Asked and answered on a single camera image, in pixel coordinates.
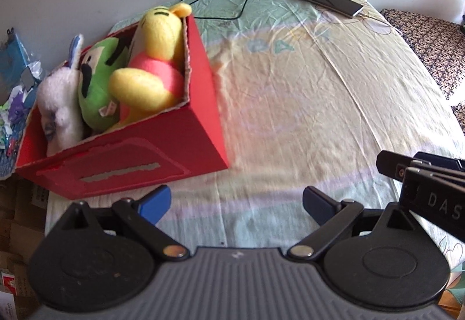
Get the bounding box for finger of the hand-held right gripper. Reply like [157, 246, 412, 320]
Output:
[414, 152, 465, 171]
[377, 151, 465, 182]

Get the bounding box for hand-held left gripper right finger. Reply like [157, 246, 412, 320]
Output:
[287, 186, 418, 260]

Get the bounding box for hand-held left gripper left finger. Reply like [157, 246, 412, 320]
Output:
[60, 185, 190, 262]

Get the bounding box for red cardboard box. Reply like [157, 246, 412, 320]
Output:
[15, 9, 230, 200]

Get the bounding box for green plush toy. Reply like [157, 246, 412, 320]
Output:
[77, 37, 133, 131]

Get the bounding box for white plush rabbit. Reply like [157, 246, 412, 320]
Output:
[36, 34, 86, 157]

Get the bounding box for yellow plush tiger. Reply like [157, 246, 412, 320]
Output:
[108, 2, 192, 124]

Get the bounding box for pale green bed sheet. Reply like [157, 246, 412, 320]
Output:
[45, 0, 465, 270]

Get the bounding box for brown patterned cushion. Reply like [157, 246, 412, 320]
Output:
[380, 8, 465, 131]

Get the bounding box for stacked cardboard boxes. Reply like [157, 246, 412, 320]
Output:
[0, 178, 49, 306]

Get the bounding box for purple toy figure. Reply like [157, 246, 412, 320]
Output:
[7, 98, 28, 124]

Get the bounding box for black smartphone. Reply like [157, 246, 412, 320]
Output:
[294, 0, 364, 18]

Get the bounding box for small dark mirror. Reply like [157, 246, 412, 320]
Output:
[20, 67, 37, 91]

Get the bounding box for blue packaging box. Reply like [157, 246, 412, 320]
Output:
[0, 27, 30, 88]

